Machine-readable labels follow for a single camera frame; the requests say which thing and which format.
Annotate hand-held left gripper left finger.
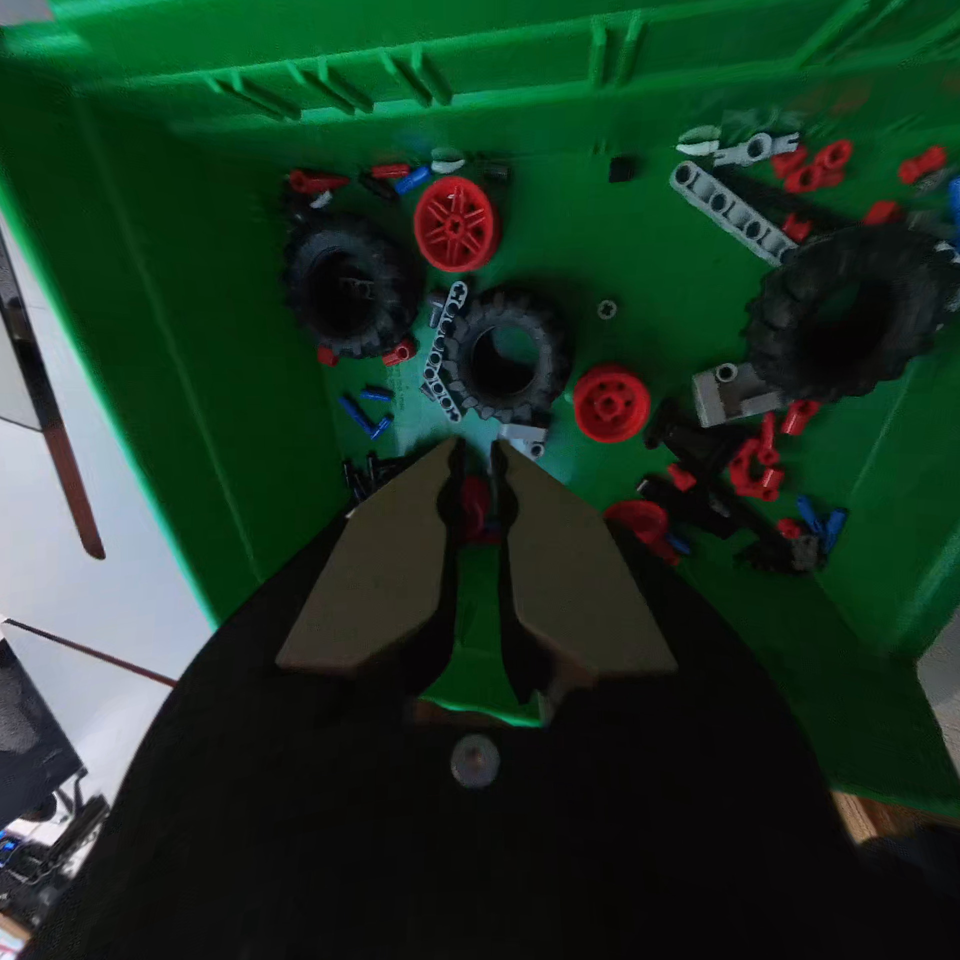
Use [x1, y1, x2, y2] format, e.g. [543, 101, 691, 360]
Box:
[275, 437, 462, 696]

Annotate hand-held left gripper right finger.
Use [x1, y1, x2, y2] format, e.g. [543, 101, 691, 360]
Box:
[491, 441, 681, 726]

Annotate small red toy piece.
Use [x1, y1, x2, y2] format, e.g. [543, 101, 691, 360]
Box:
[459, 474, 502, 547]

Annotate green plastic bin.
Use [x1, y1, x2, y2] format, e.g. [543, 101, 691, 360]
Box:
[0, 0, 960, 819]

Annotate large black tractor toy tire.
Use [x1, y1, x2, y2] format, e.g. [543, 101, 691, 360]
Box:
[281, 206, 425, 363]
[742, 223, 960, 405]

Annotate bunch of black toy pins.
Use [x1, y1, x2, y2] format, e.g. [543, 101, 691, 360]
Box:
[341, 452, 410, 507]

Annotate small grey toy connector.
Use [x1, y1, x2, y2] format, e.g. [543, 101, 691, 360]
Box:
[498, 422, 549, 460]

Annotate cluster of small red connectors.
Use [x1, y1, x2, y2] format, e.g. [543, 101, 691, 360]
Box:
[771, 138, 950, 243]
[667, 401, 822, 502]

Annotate grey angular toy block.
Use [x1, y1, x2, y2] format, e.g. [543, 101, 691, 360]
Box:
[691, 362, 785, 429]

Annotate small black lugged toy tire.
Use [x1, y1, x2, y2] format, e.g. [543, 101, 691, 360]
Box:
[441, 287, 571, 423]

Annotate thin grey holed toy beam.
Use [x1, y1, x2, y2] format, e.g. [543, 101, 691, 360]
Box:
[418, 281, 470, 417]

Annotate red spoked toy wheel rim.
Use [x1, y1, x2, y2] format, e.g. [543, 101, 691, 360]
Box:
[412, 176, 505, 273]

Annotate thick grey holed toy beam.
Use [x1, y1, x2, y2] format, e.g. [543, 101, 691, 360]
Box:
[669, 159, 800, 265]

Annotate long black toy beam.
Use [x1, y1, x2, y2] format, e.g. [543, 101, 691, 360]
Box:
[712, 168, 864, 234]

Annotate grey toy connector with holes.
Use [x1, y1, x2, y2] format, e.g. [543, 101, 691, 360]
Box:
[712, 131, 802, 168]

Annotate black toy frame pieces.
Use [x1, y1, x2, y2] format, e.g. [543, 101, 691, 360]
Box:
[641, 401, 822, 575]

